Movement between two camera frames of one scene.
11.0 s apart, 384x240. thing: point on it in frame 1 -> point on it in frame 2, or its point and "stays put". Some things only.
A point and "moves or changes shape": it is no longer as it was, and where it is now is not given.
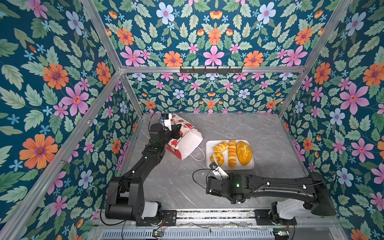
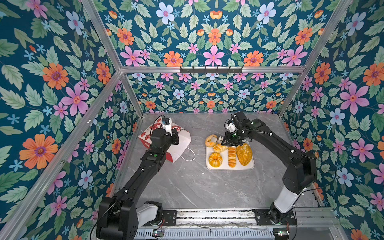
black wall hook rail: [211, 71] stays put
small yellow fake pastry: [221, 147] stays put
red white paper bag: [190, 137] moves or changes shape
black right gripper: [229, 179] -> [227, 141]
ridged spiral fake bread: [232, 153] stays put
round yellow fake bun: [244, 153] stays put
